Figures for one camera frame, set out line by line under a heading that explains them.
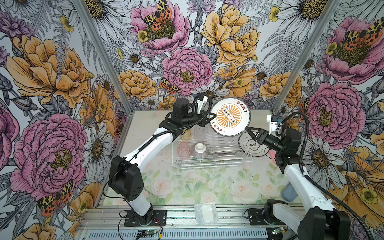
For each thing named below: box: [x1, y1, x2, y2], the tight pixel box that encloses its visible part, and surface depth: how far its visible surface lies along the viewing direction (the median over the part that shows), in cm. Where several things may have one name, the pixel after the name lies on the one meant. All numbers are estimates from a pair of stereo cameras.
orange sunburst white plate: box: [210, 97, 251, 137], surface depth 74 cm
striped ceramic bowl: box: [192, 142, 208, 160], surface depth 93 cm
